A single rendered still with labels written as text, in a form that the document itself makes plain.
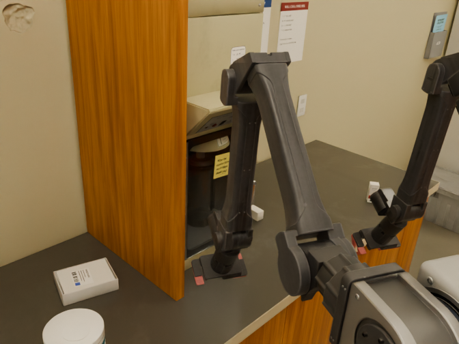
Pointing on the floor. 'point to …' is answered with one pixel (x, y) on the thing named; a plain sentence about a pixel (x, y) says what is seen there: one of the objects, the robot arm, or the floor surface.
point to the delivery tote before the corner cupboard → (444, 200)
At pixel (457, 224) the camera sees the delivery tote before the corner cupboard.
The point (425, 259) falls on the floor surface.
